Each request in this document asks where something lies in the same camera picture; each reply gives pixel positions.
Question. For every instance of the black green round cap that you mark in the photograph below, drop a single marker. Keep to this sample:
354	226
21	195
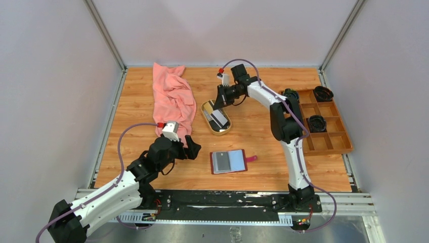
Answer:
290	93

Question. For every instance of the red leather card holder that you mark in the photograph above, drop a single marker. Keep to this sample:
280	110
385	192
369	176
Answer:
238	161

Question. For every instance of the brown compartment organizer tray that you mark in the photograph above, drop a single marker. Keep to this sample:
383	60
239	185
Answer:
328	134

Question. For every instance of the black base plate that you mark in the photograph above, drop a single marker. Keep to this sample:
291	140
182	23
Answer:
209	205

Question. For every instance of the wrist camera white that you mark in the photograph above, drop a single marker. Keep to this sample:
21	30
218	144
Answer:
170	131
223	77

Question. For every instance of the aluminium frame rail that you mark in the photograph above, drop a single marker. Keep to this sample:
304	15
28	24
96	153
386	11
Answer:
338	203

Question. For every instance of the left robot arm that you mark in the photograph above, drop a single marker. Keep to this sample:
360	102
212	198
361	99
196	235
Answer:
75	221

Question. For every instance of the black round cap top right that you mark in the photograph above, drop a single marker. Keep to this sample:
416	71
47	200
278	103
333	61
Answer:
323	94

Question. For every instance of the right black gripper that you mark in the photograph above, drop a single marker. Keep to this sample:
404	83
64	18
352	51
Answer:
222	99

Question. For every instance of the grey striped credit card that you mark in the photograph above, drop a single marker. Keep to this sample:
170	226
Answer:
219	118

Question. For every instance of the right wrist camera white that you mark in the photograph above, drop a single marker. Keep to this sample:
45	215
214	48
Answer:
223	77

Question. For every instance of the black round cap middle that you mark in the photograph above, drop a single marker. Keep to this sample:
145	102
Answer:
317	124

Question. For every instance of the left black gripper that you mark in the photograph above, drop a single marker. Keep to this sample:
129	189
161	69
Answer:
189	153

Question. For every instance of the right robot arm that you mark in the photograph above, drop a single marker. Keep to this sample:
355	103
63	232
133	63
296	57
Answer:
286	123

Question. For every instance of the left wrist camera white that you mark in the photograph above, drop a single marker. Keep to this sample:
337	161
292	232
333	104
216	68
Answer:
170	131

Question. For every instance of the pink cloth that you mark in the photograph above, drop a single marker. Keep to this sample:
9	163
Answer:
173	98

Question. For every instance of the yellow oval tray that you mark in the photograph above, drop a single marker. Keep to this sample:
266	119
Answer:
207	109

